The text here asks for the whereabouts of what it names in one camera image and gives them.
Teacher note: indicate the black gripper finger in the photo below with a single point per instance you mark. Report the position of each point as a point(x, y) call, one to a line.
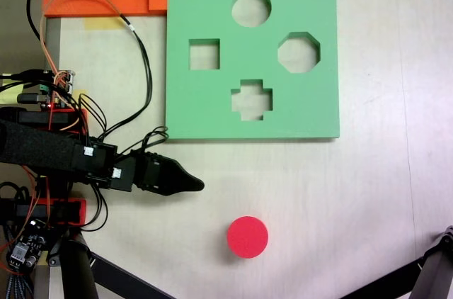
point(180, 178)

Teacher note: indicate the red cylinder block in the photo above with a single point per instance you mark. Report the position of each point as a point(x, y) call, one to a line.
point(247, 237)

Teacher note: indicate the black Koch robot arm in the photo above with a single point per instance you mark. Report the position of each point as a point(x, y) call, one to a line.
point(35, 146)

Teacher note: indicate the red table clamp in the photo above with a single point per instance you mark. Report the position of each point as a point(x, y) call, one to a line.
point(82, 210)
point(82, 116)

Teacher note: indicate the small yellow sticky note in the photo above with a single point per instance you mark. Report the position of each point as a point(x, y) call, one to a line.
point(82, 93)

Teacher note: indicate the thin black tripod strut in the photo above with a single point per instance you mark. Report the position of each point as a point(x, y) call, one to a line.
point(124, 277)
point(389, 281)

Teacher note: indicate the thick black tripod leg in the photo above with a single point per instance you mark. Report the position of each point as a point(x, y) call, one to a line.
point(435, 263)
point(79, 270)

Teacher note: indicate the small motor driver board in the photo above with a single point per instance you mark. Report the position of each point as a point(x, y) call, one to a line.
point(63, 83)

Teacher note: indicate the black power converter board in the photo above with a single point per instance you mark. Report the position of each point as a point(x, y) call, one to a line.
point(26, 246)

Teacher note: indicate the green shape sorter board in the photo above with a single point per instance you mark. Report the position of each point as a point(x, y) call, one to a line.
point(304, 107)

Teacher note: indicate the yellow masking tape strip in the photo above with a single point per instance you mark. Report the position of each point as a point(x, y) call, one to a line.
point(99, 23)

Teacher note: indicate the large yellow sticky note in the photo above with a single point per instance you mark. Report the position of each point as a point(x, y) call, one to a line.
point(8, 97)

